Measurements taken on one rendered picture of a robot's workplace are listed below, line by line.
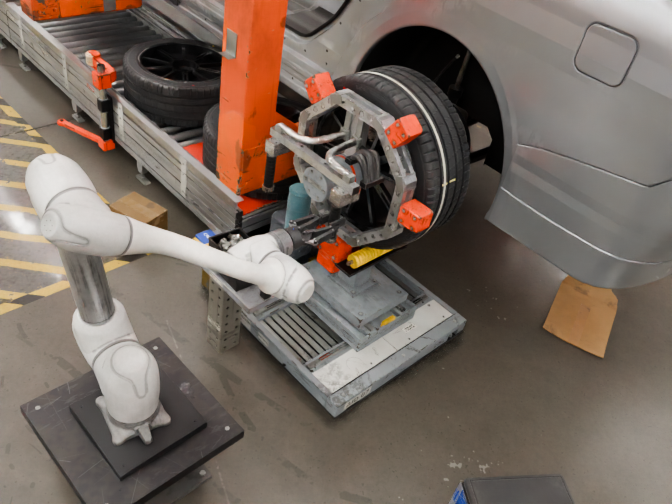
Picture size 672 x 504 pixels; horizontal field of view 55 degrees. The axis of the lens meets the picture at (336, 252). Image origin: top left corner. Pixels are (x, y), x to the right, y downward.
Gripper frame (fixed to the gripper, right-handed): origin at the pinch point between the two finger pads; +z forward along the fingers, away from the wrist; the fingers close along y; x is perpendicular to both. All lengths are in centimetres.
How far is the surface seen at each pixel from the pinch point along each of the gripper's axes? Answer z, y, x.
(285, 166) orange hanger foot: 32, -61, -24
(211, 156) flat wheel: 27, -106, -43
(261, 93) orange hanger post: 15, -60, 14
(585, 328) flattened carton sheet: 135, 58, -82
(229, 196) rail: 16, -77, -44
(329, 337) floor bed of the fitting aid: 21, -7, -77
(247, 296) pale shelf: -19.3, -16.5, -38.0
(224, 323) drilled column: -18, -31, -65
